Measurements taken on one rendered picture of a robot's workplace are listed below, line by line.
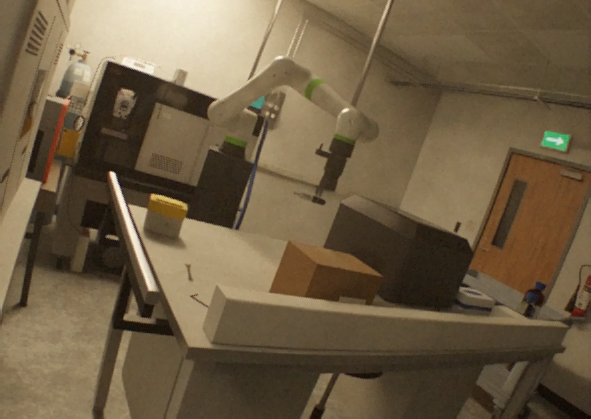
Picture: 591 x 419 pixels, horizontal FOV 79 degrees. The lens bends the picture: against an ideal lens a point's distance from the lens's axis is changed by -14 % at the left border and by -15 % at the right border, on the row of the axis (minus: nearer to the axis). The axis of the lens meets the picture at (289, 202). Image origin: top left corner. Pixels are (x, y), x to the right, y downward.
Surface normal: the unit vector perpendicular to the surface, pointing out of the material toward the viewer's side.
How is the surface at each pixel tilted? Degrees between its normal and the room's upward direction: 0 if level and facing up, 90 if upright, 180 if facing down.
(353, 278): 90
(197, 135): 90
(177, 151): 90
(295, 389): 90
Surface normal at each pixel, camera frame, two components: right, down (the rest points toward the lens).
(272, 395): 0.46, 0.28
